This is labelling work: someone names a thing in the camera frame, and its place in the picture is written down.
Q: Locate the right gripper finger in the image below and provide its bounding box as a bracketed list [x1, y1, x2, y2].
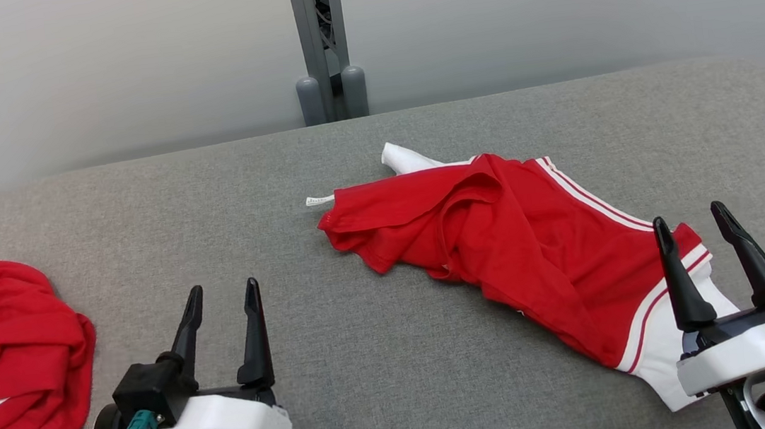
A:
[651, 211, 720, 336]
[710, 195, 765, 312]

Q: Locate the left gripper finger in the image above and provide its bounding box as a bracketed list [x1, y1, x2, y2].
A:
[164, 285, 213, 381]
[227, 276, 278, 391]

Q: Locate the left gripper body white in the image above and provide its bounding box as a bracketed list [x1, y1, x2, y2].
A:
[151, 377, 293, 429]

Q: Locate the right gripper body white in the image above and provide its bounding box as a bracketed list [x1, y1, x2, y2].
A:
[670, 306, 765, 399]

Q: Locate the red basketball jersey white trim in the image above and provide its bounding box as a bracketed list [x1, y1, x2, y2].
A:
[300, 107, 753, 429]

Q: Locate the red shorts white stripe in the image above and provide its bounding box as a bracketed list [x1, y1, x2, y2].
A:
[0, 250, 107, 429]

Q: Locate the grey fabric sofa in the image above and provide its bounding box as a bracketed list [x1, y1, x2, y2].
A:
[0, 50, 765, 429]

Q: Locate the grey metal truss post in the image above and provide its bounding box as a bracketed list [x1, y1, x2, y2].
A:
[286, 0, 372, 128]

